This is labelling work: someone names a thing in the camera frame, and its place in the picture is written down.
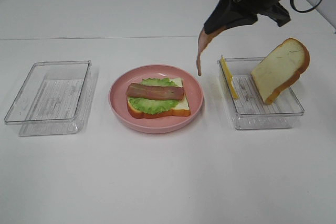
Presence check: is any pink bacon strip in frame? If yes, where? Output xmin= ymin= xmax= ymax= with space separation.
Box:
xmin=196 ymin=26 xmax=227 ymax=76

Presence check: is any white bread slice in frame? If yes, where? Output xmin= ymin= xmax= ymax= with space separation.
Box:
xmin=251 ymin=38 xmax=310 ymax=105
xmin=127 ymin=91 xmax=191 ymax=119

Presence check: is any brown bacon strip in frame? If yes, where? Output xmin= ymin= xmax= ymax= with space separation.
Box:
xmin=126 ymin=83 xmax=184 ymax=100

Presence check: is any green lettuce leaf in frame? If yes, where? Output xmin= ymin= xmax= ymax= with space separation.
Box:
xmin=127 ymin=78 xmax=183 ymax=115

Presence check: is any yellow cheese slice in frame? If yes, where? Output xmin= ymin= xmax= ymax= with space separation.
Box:
xmin=220 ymin=56 xmax=239 ymax=100

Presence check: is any clear right plastic tray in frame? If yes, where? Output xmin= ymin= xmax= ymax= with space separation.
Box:
xmin=218 ymin=57 xmax=304 ymax=130

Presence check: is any clear plastic tray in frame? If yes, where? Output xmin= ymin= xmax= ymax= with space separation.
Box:
xmin=4 ymin=60 xmax=96 ymax=136
xmin=218 ymin=57 xmax=304 ymax=130

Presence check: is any pink round plate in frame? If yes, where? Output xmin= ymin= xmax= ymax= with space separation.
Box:
xmin=109 ymin=65 xmax=204 ymax=134

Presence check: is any clear left plastic tray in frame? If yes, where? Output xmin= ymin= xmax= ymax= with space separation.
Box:
xmin=4 ymin=60 xmax=96 ymax=136

